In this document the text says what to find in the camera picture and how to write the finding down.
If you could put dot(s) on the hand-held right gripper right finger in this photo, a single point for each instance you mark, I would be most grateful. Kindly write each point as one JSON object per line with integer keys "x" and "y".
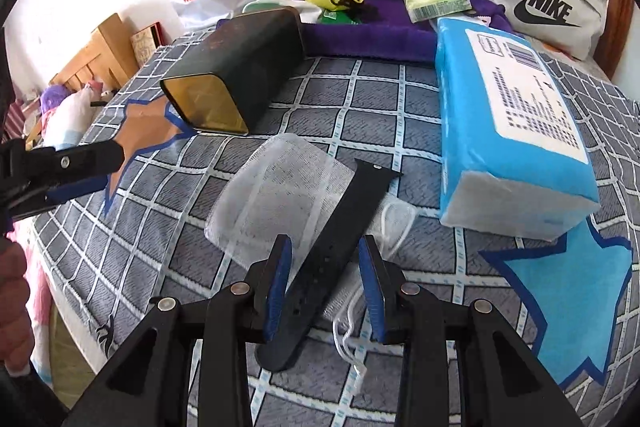
{"x": 372, "y": 292}

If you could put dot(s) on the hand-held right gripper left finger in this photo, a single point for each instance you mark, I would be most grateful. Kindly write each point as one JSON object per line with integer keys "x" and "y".
{"x": 277, "y": 287}

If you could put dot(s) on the green snack packet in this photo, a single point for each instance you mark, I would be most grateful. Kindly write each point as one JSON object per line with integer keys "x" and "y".
{"x": 336, "y": 18}

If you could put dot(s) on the dark green tin box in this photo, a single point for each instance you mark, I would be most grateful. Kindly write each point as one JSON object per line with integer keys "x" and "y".
{"x": 240, "y": 57}

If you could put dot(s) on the plush toy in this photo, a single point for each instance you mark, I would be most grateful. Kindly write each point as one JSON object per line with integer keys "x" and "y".
{"x": 70, "y": 117}

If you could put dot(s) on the framed sign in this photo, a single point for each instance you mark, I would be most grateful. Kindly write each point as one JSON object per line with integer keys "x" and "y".
{"x": 145, "y": 44}

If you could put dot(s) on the grey checked bedsheet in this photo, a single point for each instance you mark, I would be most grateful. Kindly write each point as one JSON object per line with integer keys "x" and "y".
{"x": 360, "y": 107}

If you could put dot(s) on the blue tissue pack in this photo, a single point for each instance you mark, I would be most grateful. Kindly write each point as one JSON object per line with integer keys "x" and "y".
{"x": 460, "y": 107}

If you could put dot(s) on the purple towel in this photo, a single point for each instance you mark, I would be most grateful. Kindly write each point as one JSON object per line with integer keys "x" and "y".
{"x": 370, "y": 42}

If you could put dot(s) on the cardboard box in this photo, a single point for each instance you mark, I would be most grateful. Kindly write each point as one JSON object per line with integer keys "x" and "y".
{"x": 117, "y": 42}

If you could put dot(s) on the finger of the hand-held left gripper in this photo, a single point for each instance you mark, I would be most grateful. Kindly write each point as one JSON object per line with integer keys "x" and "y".
{"x": 75, "y": 162}
{"x": 75, "y": 189}

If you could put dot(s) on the brown wooden trim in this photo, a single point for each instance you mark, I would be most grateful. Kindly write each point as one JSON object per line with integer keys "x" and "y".
{"x": 617, "y": 27}

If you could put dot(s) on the small green tissue pack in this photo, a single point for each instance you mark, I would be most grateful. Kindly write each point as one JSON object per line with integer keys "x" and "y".
{"x": 435, "y": 2}

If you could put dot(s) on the light wooden headboard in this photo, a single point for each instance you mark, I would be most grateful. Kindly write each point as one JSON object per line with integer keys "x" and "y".
{"x": 85, "y": 67}

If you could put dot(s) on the person's left hand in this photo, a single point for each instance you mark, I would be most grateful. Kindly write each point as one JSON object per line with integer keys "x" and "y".
{"x": 15, "y": 307}

